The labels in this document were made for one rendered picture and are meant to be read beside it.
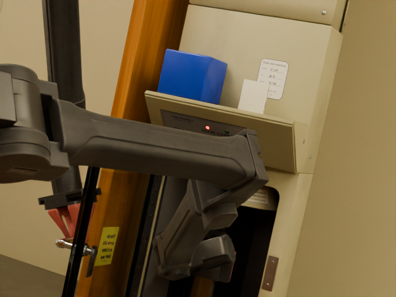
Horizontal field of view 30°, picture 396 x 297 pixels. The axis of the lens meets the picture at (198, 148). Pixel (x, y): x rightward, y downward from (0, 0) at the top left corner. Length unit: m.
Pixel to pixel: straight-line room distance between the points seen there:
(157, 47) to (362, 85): 0.57
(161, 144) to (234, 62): 0.70
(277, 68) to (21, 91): 0.84
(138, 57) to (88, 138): 0.77
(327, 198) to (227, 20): 0.59
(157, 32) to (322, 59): 0.37
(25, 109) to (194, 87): 0.74
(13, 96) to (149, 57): 0.88
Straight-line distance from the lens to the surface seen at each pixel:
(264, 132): 1.42
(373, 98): 1.91
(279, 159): 1.46
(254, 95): 1.44
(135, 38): 1.55
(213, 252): 1.42
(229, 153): 0.96
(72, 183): 1.42
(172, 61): 1.49
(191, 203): 1.10
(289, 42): 1.52
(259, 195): 1.56
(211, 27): 1.58
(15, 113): 0.74
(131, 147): 0.84
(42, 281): 2.11
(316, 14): 1.52
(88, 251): 1.37
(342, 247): 1.92
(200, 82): 1.46
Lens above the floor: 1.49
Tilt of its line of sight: 3 degrees down
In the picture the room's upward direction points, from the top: 12 degrees clockwise
